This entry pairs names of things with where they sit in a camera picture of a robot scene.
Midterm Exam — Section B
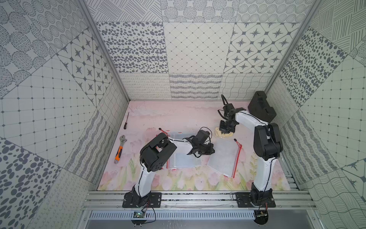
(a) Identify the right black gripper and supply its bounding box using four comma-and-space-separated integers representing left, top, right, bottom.
219, 119, 237, 134

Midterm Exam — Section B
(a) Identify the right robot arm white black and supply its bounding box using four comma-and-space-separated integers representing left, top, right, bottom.
219, 96, 283, 208

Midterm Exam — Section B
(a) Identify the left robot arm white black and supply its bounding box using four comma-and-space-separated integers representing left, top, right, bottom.
130, 129, 215, 205

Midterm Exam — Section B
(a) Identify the black plastic case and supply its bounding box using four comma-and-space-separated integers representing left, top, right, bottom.
248, 91, 276, 124

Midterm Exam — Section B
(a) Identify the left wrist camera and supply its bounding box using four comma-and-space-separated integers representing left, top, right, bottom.
196, 130, 210, 144

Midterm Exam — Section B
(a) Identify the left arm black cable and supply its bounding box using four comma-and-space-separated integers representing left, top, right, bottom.
198, 126, 214, 144

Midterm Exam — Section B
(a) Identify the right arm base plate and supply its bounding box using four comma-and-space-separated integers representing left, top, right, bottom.
234, 186, 276, 208

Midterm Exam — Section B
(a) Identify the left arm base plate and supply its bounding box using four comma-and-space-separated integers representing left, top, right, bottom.
123, 186, 162, 208

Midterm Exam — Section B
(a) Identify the aluminium mounting rail frame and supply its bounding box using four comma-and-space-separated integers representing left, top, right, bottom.
81, 190, 315, 223

